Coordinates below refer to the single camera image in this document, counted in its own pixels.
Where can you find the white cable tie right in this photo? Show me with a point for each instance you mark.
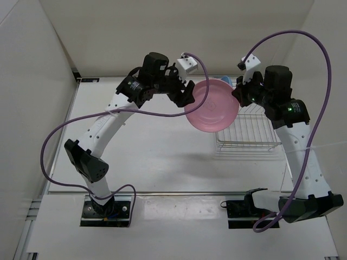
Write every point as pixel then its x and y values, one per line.
pixel 313 147

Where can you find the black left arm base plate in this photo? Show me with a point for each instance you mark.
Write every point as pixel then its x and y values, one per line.
pixel 116 213

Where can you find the chrome wire dish rack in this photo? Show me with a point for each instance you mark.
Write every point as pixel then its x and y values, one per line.
pixel 251 130

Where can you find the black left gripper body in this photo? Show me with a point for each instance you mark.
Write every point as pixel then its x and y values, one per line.
pixel 167 84

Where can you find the blue plastic plate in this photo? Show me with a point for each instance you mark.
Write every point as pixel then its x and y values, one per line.
pixel 227 80

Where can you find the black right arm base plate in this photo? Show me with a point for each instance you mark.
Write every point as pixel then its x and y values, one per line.
pixel 239 216

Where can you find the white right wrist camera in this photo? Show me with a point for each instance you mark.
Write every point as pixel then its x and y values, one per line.
pixel 249 65

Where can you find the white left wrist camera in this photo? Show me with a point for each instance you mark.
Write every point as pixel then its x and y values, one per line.
pixel 185 66

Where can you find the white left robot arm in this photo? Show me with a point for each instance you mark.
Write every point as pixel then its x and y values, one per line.
pixel 85 152

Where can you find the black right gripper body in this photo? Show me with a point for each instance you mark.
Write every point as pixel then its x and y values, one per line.
pixel 256 92

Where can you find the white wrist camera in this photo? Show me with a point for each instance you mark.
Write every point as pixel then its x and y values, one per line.
pixel 185 66
pixel 249 65

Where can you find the aluminium front table rail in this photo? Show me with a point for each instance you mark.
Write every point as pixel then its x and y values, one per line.
pixel 143 193

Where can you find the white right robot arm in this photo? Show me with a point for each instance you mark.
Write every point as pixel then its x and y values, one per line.
pixel 291 122

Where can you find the pink plastic plate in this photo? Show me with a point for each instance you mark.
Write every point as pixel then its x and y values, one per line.
pixel 218 111

